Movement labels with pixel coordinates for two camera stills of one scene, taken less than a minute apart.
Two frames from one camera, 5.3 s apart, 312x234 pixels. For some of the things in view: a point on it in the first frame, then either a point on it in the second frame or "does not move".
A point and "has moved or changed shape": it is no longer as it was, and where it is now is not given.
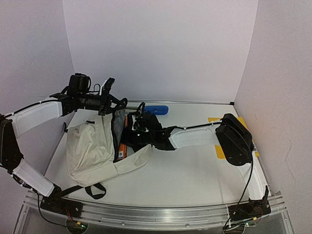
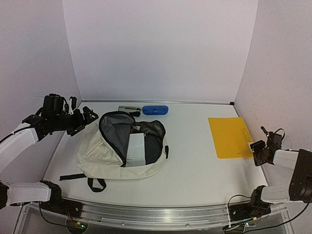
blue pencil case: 158,110 does not move
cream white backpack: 93,148 has moved or changed shape
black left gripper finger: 121,104 → 88,115
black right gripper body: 136,124 → 257,151
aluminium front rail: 151,214 does not move
